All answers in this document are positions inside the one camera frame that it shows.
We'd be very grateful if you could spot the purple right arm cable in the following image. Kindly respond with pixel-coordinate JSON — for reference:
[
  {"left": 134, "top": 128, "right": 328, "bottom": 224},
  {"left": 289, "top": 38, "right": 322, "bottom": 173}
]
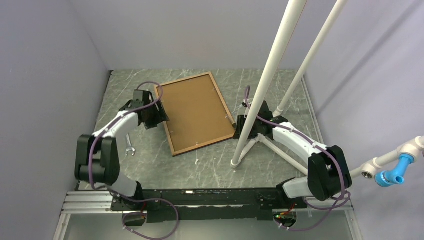
[{"left": 243, "top": 86, "right": 352, "bottom": 232}]

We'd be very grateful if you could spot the white pipe stand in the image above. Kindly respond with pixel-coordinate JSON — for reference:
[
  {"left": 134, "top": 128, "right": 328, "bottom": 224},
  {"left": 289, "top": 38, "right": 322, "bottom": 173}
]
[{"left": 230, "top": 0, "right": 424, "bottom": 181}]

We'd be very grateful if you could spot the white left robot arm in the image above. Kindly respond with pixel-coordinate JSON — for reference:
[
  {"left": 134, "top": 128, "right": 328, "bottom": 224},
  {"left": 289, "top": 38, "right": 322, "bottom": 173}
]
[{"left": 74, "top": 89, "right": 169, "bottom": 210}]

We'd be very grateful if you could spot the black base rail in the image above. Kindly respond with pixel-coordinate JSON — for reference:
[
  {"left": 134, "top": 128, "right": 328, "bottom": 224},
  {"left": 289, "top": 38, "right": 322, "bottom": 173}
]
[{"left": 110, "top": 187, "right": 307, "bottom": 223}]

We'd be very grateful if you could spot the blue pipe fitting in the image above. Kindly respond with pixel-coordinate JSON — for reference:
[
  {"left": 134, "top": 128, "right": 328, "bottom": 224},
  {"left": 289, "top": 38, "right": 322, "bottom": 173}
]
[{"left": 374, "top": 153, "right": 415, "bottom": 188}]

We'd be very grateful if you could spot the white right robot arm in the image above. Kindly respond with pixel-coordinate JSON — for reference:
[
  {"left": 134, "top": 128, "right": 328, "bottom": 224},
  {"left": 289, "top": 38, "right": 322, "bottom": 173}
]
[{"left": 231, "top": 101, "right": 353, "bottom": 208}]

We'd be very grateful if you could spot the silver open-end wrench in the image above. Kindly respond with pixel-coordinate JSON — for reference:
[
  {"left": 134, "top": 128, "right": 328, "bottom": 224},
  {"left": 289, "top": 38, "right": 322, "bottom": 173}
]
[{"left": 125, "top": 134, "right": 136, "bottom": 156}]

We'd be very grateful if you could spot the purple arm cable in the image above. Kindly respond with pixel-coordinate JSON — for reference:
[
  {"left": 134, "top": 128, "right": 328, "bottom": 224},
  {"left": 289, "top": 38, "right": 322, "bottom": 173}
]
[
  {"left": 86, "top": 81, "right": 181, "bottom": 240},
  {"left": 243, "top": 86, "right": 352, "bottom": 232}
]

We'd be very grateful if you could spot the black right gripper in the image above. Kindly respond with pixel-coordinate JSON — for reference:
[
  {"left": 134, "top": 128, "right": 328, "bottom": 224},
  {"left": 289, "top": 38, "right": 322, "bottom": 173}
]
[{"left": 233, "top": 115, "right": 261, "bottom": 140}]

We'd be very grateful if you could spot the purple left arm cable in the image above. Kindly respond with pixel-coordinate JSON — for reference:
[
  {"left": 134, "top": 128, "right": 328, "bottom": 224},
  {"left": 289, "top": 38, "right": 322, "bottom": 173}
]
[{"left": 86, "top": 81, "right": 181, "bottom": 240}]

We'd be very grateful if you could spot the blue wooden picture frame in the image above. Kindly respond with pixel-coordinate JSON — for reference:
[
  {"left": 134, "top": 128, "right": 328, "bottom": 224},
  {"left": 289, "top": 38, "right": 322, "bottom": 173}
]
[{"left": 154, "top": 72, "right": 235, "bottom": 157}]

